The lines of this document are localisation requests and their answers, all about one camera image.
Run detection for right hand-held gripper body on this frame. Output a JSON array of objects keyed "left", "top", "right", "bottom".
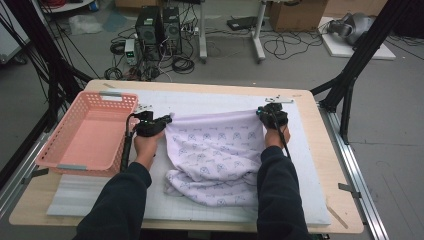
[{"left": 258, "top": 95, "right": 295, "bottom": 131}]

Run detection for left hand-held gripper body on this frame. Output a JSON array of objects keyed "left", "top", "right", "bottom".
[{"left": 125, "top": 103, "right": 168, "bottom": 138}]

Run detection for white printed blanket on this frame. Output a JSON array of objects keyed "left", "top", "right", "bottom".
[{"left": 164, "top": 108, "right": 268, "bottom": 208}]

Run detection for pink plastic basket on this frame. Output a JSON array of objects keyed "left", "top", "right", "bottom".
[{"left": 34, "top": 90, "right": 140, "bottom": 178}]

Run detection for person's right hand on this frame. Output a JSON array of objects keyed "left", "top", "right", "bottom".
[{"left": 264, "top": 124, "right": 291, "bottom": 150}]

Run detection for white grid mat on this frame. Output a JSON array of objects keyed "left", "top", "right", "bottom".
[{"left": 46, "top": 88, "right": 332, "bottom": 226}]

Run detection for white desk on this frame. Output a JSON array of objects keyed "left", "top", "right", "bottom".
[{"left": 198, "top": 0, "right": 267, "bottom": 65}]

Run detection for white power supply unit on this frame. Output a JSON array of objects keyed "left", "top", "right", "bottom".
[{"left": 123, "top": 38, "right": 138, "bottom": 66}]

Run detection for black computer tower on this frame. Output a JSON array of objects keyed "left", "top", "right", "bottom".
[
  {"left": 161, "top": 6, "right": 183, "bottom": 56},
  {"left": 134, "top": 5, "right": 163, "bottom": 62}
]

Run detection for black flat device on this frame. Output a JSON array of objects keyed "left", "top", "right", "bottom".
[{"left": 226, "top": 15, "right": 265, "bottom": 31}]

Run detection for white foam board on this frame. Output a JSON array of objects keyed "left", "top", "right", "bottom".
[{"left": 317, "top": 16, "right": 397, "bottom": 61}]

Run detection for open cardboard box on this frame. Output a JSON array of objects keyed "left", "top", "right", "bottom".
[{"left": 268, "top": 0, "right": 330, "bottom": 33}]

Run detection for clear plastic bag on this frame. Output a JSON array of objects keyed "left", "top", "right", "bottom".
[{"left": 67, "top": 14, "right": 103, "bottom": 36}]

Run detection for grey helmet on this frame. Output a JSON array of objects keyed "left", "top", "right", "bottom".
[{"left": 326, "top": 12, "right": 376, "bottom": 46}]

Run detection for white round table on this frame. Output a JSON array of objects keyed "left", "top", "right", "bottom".
[{"left": 39, "top": 0, "right": 97, "bottom": 15}]

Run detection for right hand-held gripper cable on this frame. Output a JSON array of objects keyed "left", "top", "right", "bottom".
[{"left": 270, "top": 109, "right": 292, "bottom": 160}]

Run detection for hand-held gripper cable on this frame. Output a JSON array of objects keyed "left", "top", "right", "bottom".
[
  {"left": 119, "top": 112, "right": 138, "bottom": 173},
  {"left": 270, "top": 109, "right": 292, "bottom": 160}
]

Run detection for left hand-held gripper cable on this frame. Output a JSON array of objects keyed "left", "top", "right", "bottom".
[{"left": 119, "top": 112, "right": 138, "bottom": 173}]

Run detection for black cable coil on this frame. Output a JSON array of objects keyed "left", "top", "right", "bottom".
[
  {"left": 171, "top": 55, "right": 196, "bottom": 75},
  {"left": 103, "top": 66, "right": 125, "bottom": 81}
]

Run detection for loose black floor cables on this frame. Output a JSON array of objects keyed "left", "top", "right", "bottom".
[{"left": 262, "top": 29, "right": 325, "bottom": 61}]

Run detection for metal bracket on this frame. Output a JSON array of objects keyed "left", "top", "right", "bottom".
[
  {"left": 337, "top": 182, "right": 362, "bottom": 200},
  {"left": 21, "top": 167, "right": 50, "bottom": 186}
]

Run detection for black metal frame post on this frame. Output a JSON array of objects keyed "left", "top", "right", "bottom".
[
  {"left": 309, "top": 0, "right": 413, "bottom": 145},
  {"left": 0, "top": 0, "right": 95, "bottom": 189}
]

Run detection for aluminium rail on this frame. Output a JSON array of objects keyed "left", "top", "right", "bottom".
[
  {"left": 0, "top": 109, "right": 67, "bottom": 219},
  {"left": 318, "top": 102, "right": 390, "bottom": 240}
]

